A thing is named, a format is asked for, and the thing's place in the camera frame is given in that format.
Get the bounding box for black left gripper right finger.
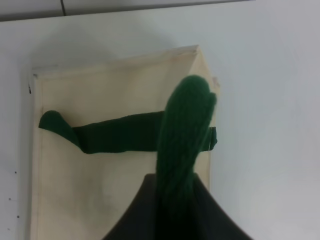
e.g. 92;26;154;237
192;175;251;240

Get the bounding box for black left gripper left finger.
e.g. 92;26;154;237
104;174;160;240

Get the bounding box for white linen bag green handles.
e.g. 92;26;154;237
30;45;219;240

